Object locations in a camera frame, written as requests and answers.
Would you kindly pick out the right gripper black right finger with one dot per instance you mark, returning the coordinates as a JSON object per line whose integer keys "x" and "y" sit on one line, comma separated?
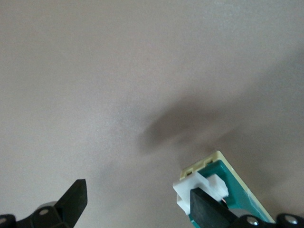
{"x": 206, "y": 211}

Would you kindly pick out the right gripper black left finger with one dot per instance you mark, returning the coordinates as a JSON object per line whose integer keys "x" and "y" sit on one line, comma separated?
{"x": 69, "y": 204}

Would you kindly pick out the brown paper table cover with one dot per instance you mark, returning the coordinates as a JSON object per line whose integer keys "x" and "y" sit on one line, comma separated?
{"x": 95, "y": 71}

